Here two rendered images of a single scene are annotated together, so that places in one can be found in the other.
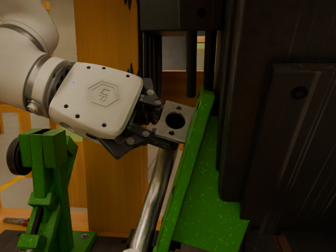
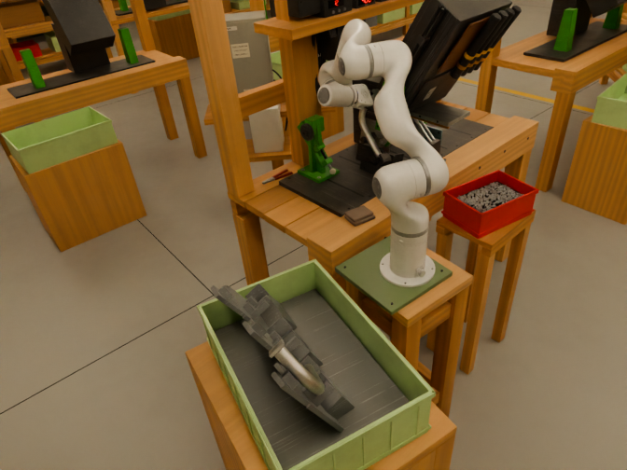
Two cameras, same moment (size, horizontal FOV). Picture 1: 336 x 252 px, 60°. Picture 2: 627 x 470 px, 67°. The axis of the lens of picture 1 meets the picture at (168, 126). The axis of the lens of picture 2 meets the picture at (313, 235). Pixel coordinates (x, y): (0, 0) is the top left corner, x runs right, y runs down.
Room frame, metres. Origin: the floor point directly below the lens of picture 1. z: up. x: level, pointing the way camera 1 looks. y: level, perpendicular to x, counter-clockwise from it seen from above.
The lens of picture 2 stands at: (-0.81, 1.66, 1.97)
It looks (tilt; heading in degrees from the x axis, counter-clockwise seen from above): 36 degrees down; 315
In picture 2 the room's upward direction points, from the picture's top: 5 degrees counter-clockwise
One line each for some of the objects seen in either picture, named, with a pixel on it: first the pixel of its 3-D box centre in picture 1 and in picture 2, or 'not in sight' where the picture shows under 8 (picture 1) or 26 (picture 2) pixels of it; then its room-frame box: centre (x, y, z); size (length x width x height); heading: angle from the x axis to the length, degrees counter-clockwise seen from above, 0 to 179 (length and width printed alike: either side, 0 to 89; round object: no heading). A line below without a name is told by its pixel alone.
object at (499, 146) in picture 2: not in sight; (439, 185); (0.09, -0.10, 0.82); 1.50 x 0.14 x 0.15; 84
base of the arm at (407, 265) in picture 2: not in sight; (408, 248); (-0.15, 0.54, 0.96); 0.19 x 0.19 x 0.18
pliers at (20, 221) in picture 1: (31, 222); (276, 176); (0.69, 0.36, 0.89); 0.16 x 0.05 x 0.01; 81
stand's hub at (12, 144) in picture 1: (20, 155); (306, 132); (0.54, 0.29, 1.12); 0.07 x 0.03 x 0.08; 174
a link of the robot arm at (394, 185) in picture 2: not in sight; (401, 198); (-0.14, 0.58, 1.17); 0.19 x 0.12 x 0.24; 60
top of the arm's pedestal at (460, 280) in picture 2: not in sight; (406, 277); (-0.15, 0.54, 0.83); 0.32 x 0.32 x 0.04; 79
